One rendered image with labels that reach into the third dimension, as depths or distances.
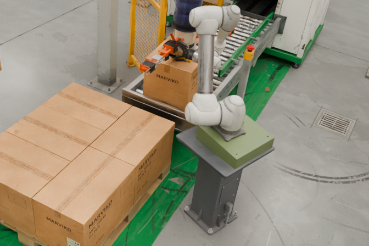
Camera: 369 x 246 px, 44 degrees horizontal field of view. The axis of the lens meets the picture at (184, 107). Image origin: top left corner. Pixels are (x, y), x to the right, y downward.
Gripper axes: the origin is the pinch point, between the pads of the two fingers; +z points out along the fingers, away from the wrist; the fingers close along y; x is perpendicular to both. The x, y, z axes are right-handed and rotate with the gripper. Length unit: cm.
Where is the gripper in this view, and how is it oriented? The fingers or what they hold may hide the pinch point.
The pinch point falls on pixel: (170, 48)
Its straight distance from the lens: 355.7
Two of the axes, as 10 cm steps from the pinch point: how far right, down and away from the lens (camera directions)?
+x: 4.5, -4.9, 7.5
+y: -1.1, 8.0, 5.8
